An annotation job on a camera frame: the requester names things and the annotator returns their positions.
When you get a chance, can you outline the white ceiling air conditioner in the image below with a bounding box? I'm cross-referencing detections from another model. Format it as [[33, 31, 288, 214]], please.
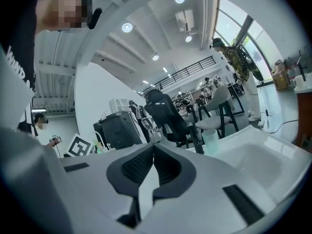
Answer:
[[175, 9, 195, 33]]

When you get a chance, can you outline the grey chair with black legs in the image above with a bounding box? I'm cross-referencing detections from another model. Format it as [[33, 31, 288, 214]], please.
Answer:
[[194, 85, 240, 137]]

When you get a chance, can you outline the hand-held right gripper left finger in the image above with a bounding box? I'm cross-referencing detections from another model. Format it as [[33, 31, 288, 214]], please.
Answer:
[[106, 144, 155, 229]]

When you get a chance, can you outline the white mug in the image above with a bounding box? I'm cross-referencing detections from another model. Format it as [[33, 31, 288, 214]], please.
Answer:
[[292, 75, 306, 89]]

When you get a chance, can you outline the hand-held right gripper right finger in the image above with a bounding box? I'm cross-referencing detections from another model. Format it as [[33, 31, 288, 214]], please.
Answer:
[[152, 144, 197, 206]]

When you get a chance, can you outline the person's head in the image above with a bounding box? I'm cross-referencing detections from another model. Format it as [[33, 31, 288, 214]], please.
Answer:
[[35, 0, 95, 33]]

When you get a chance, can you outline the wooden cabinet with white top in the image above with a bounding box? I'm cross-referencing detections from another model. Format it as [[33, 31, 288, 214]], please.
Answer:
[[293, 72, 312, 153]]

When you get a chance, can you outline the black balcony railing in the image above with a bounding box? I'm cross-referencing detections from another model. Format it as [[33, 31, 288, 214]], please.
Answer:
[[140, 56, 217, 95]]

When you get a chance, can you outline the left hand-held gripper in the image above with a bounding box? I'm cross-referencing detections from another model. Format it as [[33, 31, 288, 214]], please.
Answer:
[[63, 133, 93, 157]]

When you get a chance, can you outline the black floor cable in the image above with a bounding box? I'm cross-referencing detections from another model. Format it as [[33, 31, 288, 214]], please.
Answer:
[[258, 85, 300, 135]]

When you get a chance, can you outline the black equipment cabinet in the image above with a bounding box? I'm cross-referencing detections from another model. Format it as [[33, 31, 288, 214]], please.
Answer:
[[93, 110, 148, 151]]

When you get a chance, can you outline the white sink counter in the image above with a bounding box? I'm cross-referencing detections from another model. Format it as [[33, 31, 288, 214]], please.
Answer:
[[185, 124, 312, 226]]

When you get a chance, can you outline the black office chair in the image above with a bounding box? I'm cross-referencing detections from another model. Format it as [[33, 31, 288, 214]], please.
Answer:
[[144, 88, 197, 149]]

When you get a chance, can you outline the cardboard box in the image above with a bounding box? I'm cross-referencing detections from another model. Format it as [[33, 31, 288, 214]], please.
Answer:
[[271, 68, 291, 91]]

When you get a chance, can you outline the person's black printed shirt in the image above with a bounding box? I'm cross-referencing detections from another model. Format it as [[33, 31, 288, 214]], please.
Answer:
[[0, 0, 40, 94]]

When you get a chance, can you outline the black head-worn camera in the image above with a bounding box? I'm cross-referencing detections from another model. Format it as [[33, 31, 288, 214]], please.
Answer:
[[87, 7, 103, 30]]

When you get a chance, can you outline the translucent green cup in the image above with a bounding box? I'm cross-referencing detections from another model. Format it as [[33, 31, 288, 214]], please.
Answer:
[[201, 129, 219, 156]]

